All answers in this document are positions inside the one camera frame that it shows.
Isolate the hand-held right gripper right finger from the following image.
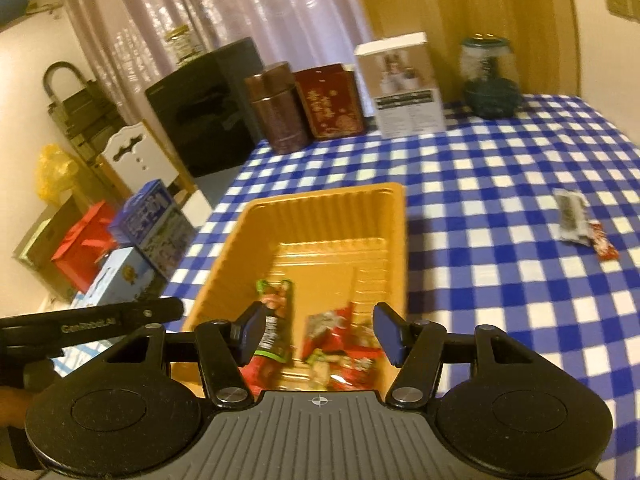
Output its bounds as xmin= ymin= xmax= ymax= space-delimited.
xmin=373 ymin=301 xmax=543 ymax=409

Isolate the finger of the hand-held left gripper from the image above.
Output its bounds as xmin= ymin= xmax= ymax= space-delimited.
xmin=117 ymin=296 xmax=184 ymax=327

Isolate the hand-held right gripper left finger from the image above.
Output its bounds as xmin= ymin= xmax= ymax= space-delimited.
xmin=100 ymin=301 xmax=267 ymax=408

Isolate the black green snack packet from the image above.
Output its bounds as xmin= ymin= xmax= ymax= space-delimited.
xmin=254 ymin=278 xmax=296 ymax=364

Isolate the large red snack packet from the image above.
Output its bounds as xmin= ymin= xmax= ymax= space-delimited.
xmin=327 ymin=337 xmax=390 ymax=392

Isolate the red grey snack packet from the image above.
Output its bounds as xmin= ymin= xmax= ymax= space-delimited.
xmin=305 ymin=307 xmax=355 ymax=357

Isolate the yellow green snack packet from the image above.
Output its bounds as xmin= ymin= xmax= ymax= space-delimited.
xmin=304 ymin=349 xmax=345 ymax=388

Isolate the orange plastic tray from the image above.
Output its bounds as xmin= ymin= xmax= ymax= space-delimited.
xmin=182 ymin=183 xmax=408 ymax=402

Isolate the light blue box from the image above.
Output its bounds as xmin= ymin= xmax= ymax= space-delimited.
xmin=70 ymin=246 xmax=169 ymax=311

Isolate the blue printed box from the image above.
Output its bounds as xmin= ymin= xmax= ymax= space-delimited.
xmin=109 ymin=180 xmax=197 ymax=279

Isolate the red gift bag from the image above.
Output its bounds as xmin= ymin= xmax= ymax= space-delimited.
xmin=50 ymin=200 xmax=122 ymax=294

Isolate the brown paper bag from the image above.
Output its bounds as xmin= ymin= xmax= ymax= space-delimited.
xmin=12 ymin=195 xmax=76 ymax=282

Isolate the white chair back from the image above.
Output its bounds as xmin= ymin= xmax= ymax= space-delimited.
xmin=102 ymin=120 xmax=182 ymax=197

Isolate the yellow plastic bag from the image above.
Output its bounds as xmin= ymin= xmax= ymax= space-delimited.
xmin=34 ymin=144 xmax=82 ymax=207

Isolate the blue white checkered tablecloth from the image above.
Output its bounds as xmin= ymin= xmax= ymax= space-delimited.
xmin=162 ymin=92 xmax=640 ymax=463

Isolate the black box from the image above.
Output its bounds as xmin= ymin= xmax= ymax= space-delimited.
xmin=145 ymin=37 xmax=267 ymax=179

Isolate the grey black snack packet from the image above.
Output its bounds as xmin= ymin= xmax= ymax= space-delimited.
xmin=552 ymin=187 xmax=592 ymax=247

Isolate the brown cylindrical tin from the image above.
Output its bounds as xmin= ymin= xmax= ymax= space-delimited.
xmin=244 ymin=61 xmax=310 ymax=155

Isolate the small red white snack packet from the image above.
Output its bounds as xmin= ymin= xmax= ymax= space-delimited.
xmin=587 ymin=220 xmax=621 ymax=262

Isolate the dark red tin box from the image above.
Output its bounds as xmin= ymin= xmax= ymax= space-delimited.
xmin=294 ymin=64 xmax=367 ymax=141

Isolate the white cardboard box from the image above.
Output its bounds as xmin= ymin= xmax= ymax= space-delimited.
xmin=354 ymin=32 xmax=447 ymax=139

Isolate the labelled jar with lid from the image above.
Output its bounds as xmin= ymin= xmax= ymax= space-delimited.
xmin=165 ymin=25 xmax=206 ymax=67

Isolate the green glass jar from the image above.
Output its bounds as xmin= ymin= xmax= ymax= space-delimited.
xmin=460 ymin=35 xmax=522 ymax=120

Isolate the sheer curtain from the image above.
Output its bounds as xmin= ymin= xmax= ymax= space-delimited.
xmin=60 ymin=0 xmax=372 ymax=126

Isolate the olive bag with handle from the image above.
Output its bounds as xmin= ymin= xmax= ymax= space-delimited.
xmin=42 ymin=61 xmax=132 ymax=162

